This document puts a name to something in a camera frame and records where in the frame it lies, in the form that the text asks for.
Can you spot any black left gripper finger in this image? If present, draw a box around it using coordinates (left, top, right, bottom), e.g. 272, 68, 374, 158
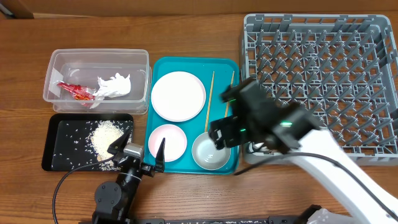
107, 128, 132, 154
155, 138, 165, 173

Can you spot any pile of rice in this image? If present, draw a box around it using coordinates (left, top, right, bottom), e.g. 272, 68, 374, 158
52, 119, 134, 171

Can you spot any pink bowl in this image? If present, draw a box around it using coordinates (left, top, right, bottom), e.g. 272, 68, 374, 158
148, 124, 187, 162

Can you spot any white paper cup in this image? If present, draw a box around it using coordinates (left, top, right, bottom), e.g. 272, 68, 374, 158
248, 143, 269, 153

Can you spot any grey bowl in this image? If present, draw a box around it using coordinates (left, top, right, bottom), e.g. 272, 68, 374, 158
192, 132, 231, 170

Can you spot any white tissue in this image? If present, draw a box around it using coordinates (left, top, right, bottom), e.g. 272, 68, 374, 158
93, 73, 131, 101

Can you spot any red snack wrapper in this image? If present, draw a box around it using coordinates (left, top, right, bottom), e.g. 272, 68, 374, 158
57, 82, 96, 100

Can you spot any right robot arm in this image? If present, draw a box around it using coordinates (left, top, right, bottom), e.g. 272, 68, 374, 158
208, 78, 397, 223

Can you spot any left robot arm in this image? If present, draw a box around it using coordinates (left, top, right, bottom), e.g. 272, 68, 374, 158
91, 129, 165, 223

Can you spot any grey dishwasher rack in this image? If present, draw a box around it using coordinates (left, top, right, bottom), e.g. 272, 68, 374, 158
239, 14, 397, 166

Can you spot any black tray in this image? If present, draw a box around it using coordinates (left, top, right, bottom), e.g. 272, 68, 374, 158
41, 113, 134, 171

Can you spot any right wooden chopstick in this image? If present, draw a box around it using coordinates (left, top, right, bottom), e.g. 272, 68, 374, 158
224, 71, 235, 118

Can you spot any teal plastic tray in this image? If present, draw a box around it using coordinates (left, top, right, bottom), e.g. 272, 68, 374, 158
144, 57, 239, 175

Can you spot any white round plate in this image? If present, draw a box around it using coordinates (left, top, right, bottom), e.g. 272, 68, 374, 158
151, 72, 206, 122

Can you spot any clear plastic bin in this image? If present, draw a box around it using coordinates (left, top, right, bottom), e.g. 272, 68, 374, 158
43, 49, 152, 114

